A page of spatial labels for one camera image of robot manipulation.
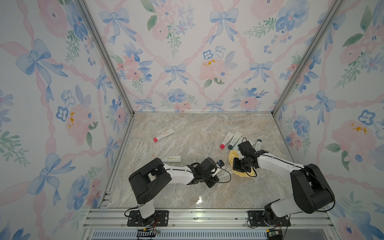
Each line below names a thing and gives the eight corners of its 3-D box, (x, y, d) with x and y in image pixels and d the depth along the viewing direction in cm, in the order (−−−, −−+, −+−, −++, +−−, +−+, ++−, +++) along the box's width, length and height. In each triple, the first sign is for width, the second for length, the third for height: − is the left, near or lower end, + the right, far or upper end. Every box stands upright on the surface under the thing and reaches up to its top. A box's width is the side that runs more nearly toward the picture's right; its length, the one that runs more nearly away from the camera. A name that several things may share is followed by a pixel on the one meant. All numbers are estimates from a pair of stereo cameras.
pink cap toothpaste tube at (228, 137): (218, 146, 103) (218, 144, 101) (228, 133, 110) (228, 131, 108) (223, 149, 101) (224, 147, 99) (233, 136, 109) (234, 133, 107)
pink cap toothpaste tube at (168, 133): (154, 143, 105) (154, 141, 103) (153, 140, 106) (152, 138, 104) (174, 132, 110) (174, 130, 109) (172, 130, 112) (172, 128, 110)
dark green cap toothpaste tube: (225, 146, 103) (225, 144, 101) (235, 133, 110) (236, 130, 108) (230, 149, 101) (231, 147, 99) (241, 136, 109) (242, 133, 106)
